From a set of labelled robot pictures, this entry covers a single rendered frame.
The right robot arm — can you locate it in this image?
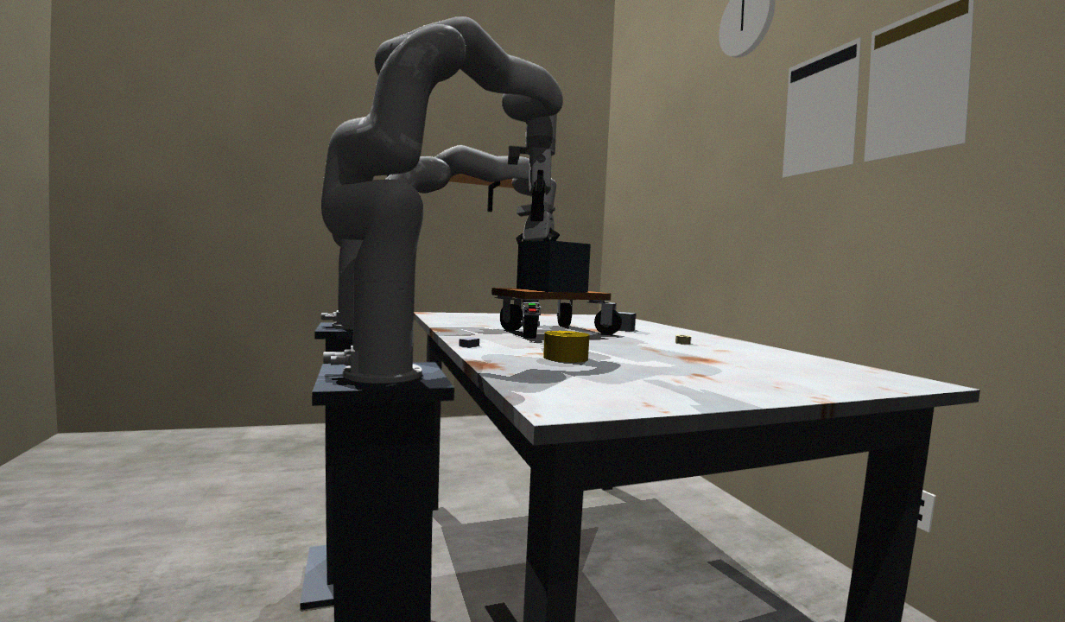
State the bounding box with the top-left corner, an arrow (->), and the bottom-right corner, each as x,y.
321,16 -> 563,384

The yellow cylinder with center hole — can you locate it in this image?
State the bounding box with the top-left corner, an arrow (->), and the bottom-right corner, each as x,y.
543,331 -> 590,363

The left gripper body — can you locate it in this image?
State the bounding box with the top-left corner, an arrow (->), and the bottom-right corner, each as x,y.
523,211 -> 555,242

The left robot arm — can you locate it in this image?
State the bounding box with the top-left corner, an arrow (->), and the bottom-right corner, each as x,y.
321,145 -> 556,330

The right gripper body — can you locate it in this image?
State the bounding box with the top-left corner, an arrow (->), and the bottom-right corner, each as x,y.
525,147 -> 555,195

